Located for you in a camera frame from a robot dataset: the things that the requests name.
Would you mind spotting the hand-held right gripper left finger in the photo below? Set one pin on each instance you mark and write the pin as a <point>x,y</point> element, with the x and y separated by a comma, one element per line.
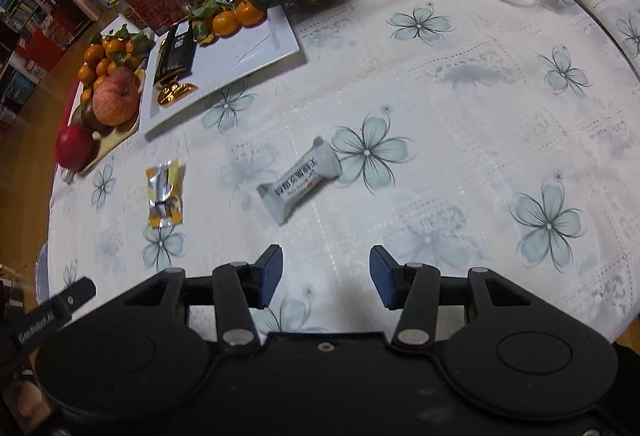
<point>267,278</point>

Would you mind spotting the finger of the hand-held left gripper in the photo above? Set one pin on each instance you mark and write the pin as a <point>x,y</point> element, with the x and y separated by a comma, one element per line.
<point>65,303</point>

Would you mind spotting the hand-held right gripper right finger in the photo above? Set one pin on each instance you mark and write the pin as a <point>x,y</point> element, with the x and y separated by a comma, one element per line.
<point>382,278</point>

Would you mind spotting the white crisp snack packet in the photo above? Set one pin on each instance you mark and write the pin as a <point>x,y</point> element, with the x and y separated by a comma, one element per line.
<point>300,178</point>

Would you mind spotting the yellow silver snack packet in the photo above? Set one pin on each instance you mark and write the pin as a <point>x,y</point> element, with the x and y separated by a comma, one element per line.
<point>165,193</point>

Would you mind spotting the person's left hand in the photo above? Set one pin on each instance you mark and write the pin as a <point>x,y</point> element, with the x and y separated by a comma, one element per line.
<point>29,408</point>

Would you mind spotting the dark red apple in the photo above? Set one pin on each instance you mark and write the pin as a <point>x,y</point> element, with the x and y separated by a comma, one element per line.
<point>75,148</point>

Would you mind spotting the floral white tablecloth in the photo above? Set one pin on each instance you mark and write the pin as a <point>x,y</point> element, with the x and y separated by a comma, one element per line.
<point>475,126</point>

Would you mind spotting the yellow fruit tray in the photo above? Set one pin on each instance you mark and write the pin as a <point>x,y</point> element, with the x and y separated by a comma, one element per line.
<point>122,133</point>

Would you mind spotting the gold chocolate coin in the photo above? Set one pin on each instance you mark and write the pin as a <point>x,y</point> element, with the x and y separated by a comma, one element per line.
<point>167,97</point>
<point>186,90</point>

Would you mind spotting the large pink apple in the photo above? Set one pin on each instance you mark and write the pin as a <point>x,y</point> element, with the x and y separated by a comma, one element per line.
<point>116,98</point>

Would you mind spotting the white rectangular plate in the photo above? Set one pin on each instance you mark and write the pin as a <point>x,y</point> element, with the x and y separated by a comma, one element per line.
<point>240,56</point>

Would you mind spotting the black snack packet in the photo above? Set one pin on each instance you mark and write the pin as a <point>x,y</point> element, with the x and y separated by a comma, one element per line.
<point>175,53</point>

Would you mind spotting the pile of tangerines with leaves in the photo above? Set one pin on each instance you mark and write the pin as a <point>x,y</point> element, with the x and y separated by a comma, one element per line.
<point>107,56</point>

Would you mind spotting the tangerine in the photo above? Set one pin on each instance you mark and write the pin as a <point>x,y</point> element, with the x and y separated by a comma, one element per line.
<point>224,23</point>
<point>250,13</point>

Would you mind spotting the red tin can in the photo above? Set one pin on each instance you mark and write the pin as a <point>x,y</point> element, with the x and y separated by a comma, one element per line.
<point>150,1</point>

